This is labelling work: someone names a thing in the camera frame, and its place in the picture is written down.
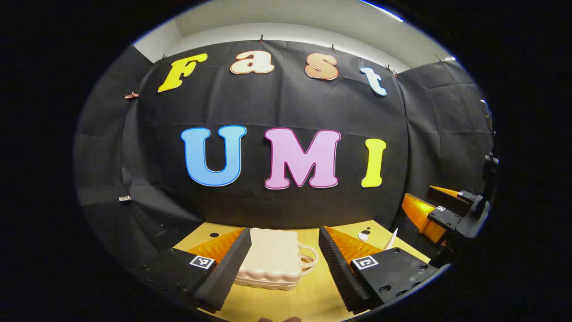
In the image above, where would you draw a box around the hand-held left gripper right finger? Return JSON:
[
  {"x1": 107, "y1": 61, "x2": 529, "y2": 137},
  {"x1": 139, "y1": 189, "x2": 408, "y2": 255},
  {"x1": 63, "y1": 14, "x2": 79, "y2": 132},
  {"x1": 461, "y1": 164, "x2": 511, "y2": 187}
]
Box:
[{"x1": 318, "y1": 226, "x2": 441, "y2": 315}]

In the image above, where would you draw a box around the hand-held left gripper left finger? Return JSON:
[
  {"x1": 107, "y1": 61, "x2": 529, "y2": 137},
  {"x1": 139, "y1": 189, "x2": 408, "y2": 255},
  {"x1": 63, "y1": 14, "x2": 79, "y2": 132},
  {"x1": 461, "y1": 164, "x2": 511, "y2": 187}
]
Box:
[{"x1": 143, "y1": 227, "x2": 252, "y2": 314}]

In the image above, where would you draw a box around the black backdrop cloth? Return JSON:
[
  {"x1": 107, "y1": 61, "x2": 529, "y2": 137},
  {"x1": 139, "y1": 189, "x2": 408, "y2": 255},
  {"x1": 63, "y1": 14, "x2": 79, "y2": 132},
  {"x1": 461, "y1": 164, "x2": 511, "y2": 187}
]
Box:
[{"x1": 74, "y1": 39, "x2": 496, "y2": 269}]

